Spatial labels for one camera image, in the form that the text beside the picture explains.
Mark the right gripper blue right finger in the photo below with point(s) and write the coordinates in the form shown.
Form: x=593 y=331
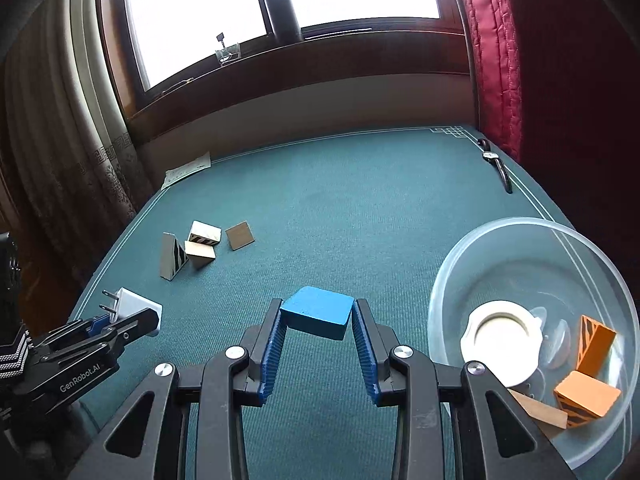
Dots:
x=397 y=375

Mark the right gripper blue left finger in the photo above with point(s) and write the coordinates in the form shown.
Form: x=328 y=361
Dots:
x=242 y=375

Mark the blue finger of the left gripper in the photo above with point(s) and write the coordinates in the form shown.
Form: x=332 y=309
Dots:
x=71 y=333
x=115 y=336

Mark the white wall charger plug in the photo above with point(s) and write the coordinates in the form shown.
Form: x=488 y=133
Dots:
x=125 y=303

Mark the grey zebra-stripe wedge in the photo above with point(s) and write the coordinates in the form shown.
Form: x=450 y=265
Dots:
x=172 y=256

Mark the blue wooden wedge block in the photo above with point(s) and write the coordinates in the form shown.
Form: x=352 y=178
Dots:
x=318 y=312

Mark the white zebra-stripe wedge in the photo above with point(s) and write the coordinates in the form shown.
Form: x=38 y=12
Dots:
x=204 y=234

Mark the light wooden wedge block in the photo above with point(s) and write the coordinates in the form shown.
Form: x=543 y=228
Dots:
x=240 y=235

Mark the plain wooden rectangular block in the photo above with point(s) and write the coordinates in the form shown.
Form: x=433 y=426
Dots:
x=551 y=421

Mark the clear plastic bowl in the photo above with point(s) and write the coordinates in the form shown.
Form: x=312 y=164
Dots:
x=539 y=263

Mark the orange tiger-stripe wedge front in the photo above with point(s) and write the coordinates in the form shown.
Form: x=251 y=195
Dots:
x=584 y=398

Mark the orange tiger-stripe wedge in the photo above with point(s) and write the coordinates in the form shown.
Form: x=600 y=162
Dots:
x=584 y=398
x=594 y=342

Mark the beige patterned curtain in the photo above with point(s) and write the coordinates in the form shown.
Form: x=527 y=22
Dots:
x=68 y=137

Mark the white suction hook in bowl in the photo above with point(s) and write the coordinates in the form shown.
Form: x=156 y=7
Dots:
x=556 y=340

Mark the printed paper sheet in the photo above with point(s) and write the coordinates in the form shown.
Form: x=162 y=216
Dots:
x=172 y=176

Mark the small glass on sill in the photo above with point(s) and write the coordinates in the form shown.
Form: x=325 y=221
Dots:
x=227 y=53

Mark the dark bottle on sill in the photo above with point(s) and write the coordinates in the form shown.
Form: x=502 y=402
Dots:
x=283 y=22

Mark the red quilted curtain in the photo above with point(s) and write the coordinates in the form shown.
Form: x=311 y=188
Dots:
x=558 y=88

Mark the dark wooden window frame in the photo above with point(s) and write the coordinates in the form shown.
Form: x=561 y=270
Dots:
x=366 y=47

